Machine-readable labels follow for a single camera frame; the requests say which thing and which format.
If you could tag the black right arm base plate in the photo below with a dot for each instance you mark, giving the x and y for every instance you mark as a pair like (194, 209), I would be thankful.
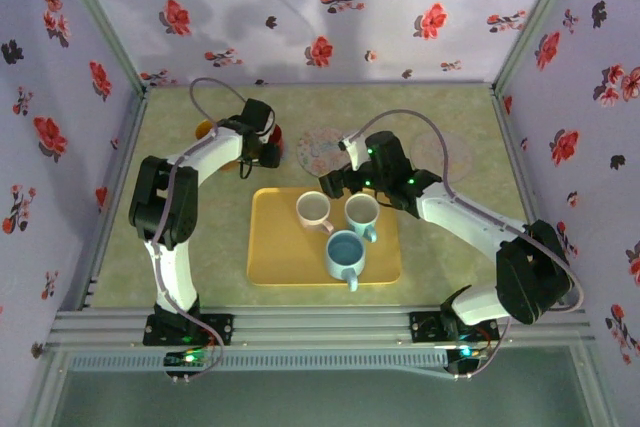
(425, 327)

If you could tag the red cup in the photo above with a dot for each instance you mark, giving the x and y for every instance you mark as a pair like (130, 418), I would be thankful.
(278, 137)

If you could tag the pale pink mug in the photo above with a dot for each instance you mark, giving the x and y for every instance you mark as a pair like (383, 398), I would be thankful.
(312, 208)

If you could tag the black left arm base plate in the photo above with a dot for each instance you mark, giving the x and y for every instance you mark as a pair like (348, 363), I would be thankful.
(220, 329)

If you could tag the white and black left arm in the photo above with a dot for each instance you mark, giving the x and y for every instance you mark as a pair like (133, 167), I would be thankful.
(172, 267)

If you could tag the round wicker coaster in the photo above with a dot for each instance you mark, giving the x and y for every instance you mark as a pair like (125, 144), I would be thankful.
(229, 167)

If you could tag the floral patterned plate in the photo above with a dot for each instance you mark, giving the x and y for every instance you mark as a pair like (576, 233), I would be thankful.
(317, 149)

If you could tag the yellow tray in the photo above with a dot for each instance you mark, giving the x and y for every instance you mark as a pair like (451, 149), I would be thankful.
(280, 257)

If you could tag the pale round moon coaster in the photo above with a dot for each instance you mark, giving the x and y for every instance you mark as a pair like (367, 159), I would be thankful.
(457, 154)

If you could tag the aluminium frame rail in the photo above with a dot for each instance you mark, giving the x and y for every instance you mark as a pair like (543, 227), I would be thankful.
(114, 207)
(513, 157)
(320, 327)

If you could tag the light blue mug cream inside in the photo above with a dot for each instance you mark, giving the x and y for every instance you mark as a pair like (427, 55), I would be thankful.
(361, 209)

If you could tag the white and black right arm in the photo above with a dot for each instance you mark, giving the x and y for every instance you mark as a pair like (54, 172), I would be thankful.
(470, 219)

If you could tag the aluminium frame post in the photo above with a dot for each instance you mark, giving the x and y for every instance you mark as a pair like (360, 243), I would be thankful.
(102, 22)
(535, 22)

